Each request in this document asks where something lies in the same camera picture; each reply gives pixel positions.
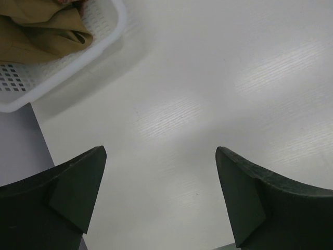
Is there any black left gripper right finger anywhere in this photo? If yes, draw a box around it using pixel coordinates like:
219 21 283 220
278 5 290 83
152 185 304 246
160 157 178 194
215 147 332 249

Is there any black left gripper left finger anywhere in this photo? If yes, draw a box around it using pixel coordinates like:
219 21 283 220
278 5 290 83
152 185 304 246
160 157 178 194
1 146 106 250

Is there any red plaid skirt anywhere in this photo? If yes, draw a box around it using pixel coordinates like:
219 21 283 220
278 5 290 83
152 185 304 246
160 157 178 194
57 0 87 15

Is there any white plastic basket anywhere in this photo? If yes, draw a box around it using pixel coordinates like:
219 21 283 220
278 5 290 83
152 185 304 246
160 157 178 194
1 0 127 113

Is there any tan brown skirt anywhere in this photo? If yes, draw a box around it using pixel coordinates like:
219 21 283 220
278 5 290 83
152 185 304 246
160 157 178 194
1 1 93 64

